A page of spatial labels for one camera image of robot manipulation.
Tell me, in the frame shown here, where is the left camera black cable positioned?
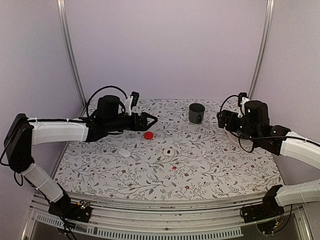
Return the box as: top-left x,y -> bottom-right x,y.
86,85 -> 128,118

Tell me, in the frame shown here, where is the front aluminium rail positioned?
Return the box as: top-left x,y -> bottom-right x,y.
22,193 -> 316,240

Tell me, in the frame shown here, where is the camera black cable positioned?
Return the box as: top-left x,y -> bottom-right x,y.
219,94 -> 241,113
86,85 -> 128,118

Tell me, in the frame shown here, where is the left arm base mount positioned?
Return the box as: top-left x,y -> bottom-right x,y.
48,202 -> 93,223

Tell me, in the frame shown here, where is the white ringed coaster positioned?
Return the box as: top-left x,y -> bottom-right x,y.
225,131 -> 253,149

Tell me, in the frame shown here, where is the white oval earbud case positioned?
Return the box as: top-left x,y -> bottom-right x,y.
118,148 -> 131,158

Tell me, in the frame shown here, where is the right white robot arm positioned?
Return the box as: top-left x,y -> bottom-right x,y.
216,97 -> 320,218

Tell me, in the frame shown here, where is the right aluminium frame post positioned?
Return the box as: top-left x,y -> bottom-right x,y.
248,0 -> 275,99

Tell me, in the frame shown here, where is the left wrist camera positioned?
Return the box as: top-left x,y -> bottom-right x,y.
124,91 -> 140,116

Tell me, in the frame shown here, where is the beige earbud charging case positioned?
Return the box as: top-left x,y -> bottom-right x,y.
163,148 -> 176,157

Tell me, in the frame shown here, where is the dark grey mug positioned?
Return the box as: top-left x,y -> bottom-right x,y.
188,103 -> 205,124

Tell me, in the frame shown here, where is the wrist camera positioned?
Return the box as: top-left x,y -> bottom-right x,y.
237,92 -> 250,118
124,91 -> 140,116

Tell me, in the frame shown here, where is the aluminium frame post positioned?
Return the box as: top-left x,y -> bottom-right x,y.
56,0 -> 87,107
248,0 -> 275,99

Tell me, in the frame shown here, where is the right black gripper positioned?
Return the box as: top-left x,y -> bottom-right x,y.
217,109 -> 259,144

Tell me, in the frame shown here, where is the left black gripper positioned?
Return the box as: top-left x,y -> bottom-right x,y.
105,111 -> 158,133

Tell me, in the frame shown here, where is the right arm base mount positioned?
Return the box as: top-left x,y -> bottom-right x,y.
239,203 -> 285,223

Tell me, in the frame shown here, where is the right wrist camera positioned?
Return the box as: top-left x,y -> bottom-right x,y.
237,92 -> 250,118

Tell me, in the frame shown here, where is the right camera black cable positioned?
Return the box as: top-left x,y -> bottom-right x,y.
219,94 -> 241,113

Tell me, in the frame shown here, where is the red earbud charging case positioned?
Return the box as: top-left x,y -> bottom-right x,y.
143,131 -> 154,140

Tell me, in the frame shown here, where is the left aluminium frame post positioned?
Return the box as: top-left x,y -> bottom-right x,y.
56,0 -> 87,107

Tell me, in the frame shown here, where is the floral patterned table mat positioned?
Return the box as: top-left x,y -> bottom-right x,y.
54,99 -> 283,201

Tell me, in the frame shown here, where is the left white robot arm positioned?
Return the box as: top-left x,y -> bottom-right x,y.
1,92 -> 158,217

